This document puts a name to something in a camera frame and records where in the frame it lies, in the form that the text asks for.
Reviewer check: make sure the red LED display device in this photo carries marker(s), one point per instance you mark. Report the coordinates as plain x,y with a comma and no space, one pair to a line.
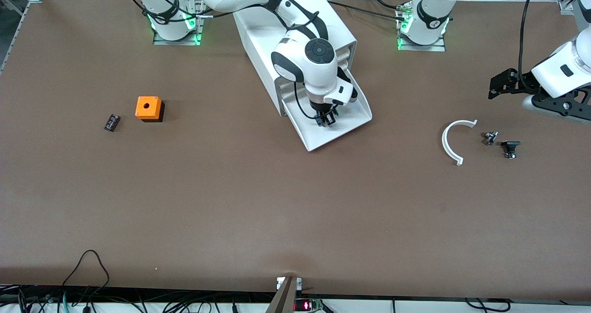
307,305

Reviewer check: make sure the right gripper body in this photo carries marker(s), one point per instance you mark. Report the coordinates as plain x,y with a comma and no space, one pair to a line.
319,106

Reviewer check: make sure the white lowest cabinet drawer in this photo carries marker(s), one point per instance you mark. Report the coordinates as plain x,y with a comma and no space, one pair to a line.
332,137

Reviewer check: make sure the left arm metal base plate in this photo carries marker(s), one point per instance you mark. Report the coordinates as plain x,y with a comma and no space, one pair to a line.
441,47

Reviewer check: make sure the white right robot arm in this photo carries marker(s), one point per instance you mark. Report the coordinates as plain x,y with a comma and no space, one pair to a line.
318,68

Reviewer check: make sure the orange box with hole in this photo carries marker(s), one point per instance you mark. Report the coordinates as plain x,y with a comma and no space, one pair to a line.
148,107

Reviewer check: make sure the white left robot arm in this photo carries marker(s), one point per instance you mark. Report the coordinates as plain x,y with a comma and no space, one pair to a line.
431,22

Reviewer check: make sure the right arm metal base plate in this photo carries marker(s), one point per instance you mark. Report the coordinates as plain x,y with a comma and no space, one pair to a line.
196,36

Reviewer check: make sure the small black terminal block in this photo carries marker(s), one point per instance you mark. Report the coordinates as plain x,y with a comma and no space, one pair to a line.
111,123

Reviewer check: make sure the black button holder part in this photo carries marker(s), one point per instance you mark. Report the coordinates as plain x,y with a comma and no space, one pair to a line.
510,147

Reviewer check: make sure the white curved plastic arc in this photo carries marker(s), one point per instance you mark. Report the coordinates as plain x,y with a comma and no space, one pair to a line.
444,142

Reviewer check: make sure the grey camera mount beam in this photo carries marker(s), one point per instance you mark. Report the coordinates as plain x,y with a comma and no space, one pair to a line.
284,299

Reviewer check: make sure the white drawer cabinet housing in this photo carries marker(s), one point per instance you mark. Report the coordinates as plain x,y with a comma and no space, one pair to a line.
258,40

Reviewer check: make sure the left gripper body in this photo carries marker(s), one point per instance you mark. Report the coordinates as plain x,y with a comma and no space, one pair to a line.
521,82

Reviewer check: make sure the small grey metal part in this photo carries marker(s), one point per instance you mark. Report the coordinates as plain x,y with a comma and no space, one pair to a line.
490,138

